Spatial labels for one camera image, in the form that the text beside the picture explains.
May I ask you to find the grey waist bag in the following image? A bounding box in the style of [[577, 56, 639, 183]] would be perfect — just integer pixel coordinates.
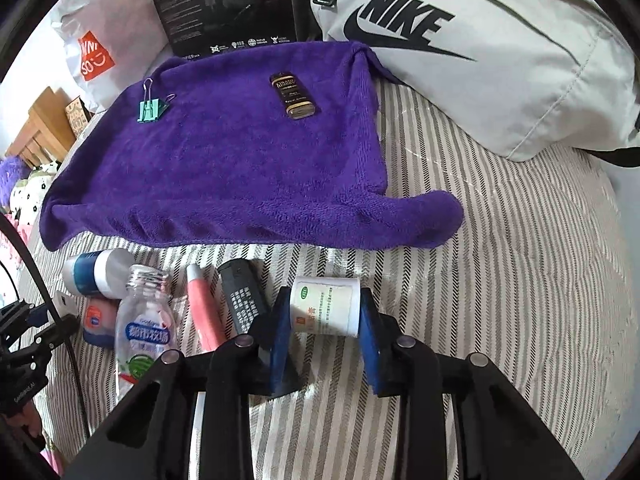
[[310, 0, 640, 168]]

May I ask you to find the black printed cardboard box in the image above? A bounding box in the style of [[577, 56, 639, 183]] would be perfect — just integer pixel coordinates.
[[141, 0, 298, 60]]

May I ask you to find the clear plastic candy bottle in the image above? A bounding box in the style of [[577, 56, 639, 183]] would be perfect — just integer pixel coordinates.
[[114, 265, 177, 401]]

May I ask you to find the white jar with green label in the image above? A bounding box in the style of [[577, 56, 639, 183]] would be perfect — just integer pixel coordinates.
[[289, 276, 361, 337]]

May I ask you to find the pink lip gloss tube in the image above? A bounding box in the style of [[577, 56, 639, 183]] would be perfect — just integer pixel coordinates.
[[186, 263, 228, 353]]

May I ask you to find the white plastic shopping bag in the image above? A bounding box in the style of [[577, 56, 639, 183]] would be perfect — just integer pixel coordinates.
[[50, 0, 168, 113]]

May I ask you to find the green binder clip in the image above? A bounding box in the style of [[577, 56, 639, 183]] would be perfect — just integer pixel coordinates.
[[137, 79, 177, 123]]

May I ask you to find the pink cloth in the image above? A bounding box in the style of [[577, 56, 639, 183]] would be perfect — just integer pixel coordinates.
[[0, 212, 36, 311]]

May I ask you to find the purple plush toy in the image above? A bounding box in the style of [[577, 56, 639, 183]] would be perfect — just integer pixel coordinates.
[[0, 156, 31, 211]]

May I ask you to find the black cable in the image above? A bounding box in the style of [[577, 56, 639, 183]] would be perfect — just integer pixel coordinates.
[[0, 215, 93, 441]]

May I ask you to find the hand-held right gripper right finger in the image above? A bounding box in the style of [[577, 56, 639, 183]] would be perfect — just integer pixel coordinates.
[[357, 287, 586, 480]]

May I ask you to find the wooden furniture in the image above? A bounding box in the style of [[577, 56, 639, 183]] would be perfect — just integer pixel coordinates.
[[5, 86, 76, 168]]

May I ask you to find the white dotted cloth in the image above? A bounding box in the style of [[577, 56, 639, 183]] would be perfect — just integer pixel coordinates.
[[7, 160, 63, 226]]

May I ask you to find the orange and blue floss case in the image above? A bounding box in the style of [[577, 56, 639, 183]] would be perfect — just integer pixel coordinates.
[[82, 296, 121, 348]]

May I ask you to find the blue and white bottle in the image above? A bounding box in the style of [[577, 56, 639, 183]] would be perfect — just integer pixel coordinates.
[[61, 249, 136, 297]]

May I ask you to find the patterned small box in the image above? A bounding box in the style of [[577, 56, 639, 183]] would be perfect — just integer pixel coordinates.
[[65, 100, 93, 136]]

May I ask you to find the purple towel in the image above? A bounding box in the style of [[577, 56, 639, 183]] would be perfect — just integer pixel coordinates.
[[39, 40, 465, 252]]

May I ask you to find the dark gold-labelled perfume bottle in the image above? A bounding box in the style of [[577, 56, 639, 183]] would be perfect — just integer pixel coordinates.
[[269, 71, 319, 121]]

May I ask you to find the black lipstick tube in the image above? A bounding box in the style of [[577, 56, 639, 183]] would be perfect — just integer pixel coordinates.
[[217, 258, 271, 336]]

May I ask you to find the white charger plug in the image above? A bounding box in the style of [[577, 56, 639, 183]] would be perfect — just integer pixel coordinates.
[[52, 291, 78, 318]]

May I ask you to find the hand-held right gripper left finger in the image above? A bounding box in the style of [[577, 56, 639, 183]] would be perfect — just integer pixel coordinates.
[[62, 287, 306, 480]]

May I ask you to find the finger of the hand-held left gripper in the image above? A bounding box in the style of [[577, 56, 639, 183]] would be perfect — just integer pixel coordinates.
[[31, 316, 80, 350]]

